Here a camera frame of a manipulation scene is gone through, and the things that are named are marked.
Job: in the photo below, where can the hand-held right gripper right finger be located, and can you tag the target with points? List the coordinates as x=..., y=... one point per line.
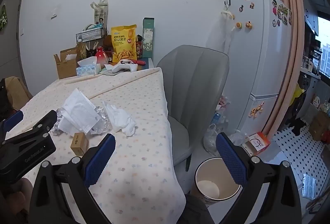
x=232, y=159

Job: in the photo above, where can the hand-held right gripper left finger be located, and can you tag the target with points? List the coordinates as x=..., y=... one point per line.
x=99, y=159

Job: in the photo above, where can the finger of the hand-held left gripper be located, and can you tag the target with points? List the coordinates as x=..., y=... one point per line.
x=47, y=118
x=14, y=119

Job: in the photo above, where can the foil wrapper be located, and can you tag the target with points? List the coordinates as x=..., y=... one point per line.
x=59, y=114

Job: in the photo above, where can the small brown cardboard box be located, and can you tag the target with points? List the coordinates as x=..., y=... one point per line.
x=78, y=144

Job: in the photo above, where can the white round waste bin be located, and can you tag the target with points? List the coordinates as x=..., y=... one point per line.
x=206, y=170

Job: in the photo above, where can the white plastic package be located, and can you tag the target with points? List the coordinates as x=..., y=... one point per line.
x=77, y=108

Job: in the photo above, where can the crushed clear plastic bottle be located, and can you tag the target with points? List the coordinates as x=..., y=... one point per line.
x=101, y=121

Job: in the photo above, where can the white tissue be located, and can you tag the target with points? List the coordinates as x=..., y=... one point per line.
x=121, y=118

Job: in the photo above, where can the person's left hand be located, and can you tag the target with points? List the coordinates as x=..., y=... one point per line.
x=18, y=195

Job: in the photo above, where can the crumpled clear plastic bag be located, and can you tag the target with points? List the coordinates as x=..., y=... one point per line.
x=238, y=137

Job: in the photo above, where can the brown coat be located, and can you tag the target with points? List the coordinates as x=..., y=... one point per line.
x=19, y=92

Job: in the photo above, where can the clear bag of bottles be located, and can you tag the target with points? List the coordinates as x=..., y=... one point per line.
x=210, y=141

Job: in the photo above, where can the orange and white box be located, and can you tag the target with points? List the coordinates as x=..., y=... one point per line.
x=257, y=144

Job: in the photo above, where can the blue label water bottle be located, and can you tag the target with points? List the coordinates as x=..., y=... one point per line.
x=216, y=118

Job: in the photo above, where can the open brown cardboard box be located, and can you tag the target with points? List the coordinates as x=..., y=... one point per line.
x=64, y=69

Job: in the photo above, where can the orange lobster magnet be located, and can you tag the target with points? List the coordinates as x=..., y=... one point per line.
x=256, y=110

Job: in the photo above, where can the pink and white bag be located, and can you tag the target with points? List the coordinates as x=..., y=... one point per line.
x=224, y=104

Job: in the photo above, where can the person's leg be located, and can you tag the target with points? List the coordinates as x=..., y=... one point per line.
x=198, y=211

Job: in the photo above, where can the blue tissue box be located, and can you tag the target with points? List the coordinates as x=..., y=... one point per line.
x=87, y=69

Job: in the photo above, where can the grey door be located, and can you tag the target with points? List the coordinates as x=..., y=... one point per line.
x=11, y=54

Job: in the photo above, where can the black cloth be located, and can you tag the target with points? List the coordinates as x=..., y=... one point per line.
x=297, y=126

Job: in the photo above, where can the white papers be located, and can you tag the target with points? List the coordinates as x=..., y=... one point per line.
x=107, y=70

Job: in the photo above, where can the black holder with sticks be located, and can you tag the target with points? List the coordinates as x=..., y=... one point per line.
x=91, y=52

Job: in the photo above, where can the red ceramic vase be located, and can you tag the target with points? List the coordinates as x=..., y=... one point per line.
x=101, y=57

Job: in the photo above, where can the grey upholstered chair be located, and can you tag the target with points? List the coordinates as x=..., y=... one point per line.
x=193, y=79

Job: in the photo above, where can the white game controller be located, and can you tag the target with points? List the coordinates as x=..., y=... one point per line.
x=123, y=66

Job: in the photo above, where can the large closed cardboard box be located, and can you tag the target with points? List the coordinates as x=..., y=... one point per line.
x=319, y=126

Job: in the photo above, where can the green hanging decoration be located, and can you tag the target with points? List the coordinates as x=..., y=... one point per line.
x=3, y=18

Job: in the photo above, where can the white refrigerator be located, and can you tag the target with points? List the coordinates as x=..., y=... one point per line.
x=257, y=59

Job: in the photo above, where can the red utility knife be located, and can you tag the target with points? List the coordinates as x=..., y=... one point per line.
x=140, y=62

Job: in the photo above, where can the yellow chips bag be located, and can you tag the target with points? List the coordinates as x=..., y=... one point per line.
x=123, y=43

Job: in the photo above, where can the printed white tote bag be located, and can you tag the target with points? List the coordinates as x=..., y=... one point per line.
x=100, y=14

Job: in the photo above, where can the hanging translucent bag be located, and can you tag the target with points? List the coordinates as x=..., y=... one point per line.
x=228, y=33

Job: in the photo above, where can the kitchen counter with appliances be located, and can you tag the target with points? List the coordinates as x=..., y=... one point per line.
x=310, y=59

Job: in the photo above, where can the tall green box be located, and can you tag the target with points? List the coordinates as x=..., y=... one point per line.
x=148, y=38

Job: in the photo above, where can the orange burger magnet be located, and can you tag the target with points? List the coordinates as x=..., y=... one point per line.
x=239, y=25

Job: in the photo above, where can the pink curtain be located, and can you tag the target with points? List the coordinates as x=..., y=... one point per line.
x=281, y=33

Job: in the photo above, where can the window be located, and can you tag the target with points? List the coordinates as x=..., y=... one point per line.
x=323, y=46

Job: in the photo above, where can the pineapple magnet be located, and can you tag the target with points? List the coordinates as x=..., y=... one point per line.
x=241, y=8

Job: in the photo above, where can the cluster of fridge magnets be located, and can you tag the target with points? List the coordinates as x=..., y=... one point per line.
x=282, y=12

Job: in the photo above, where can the small brown magnet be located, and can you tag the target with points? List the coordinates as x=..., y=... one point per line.
x=252, y=5

